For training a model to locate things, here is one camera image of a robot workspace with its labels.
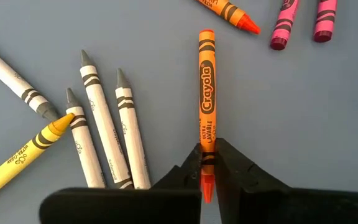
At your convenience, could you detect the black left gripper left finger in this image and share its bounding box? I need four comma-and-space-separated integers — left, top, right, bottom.
39, 142, 202, 224

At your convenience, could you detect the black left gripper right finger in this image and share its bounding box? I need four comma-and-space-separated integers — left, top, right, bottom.
215, 138, 358, 224

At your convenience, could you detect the grey crayon white wrapper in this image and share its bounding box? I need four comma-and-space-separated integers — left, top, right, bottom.
65, 87, 107, 189
114, 67, 152, 190
79, 49, 135, 190
0, 39, 59, 122

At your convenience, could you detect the orange crayon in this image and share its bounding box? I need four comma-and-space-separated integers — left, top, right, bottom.
198, 28, 218, 205
196, 0, 262, 35

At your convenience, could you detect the pink crayon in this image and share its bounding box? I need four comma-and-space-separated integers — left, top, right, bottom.
313, 0, 339, 44
269, 0, 301, 52

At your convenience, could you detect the yellow crayon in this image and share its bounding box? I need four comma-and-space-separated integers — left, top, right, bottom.
0, 112, 76, 207

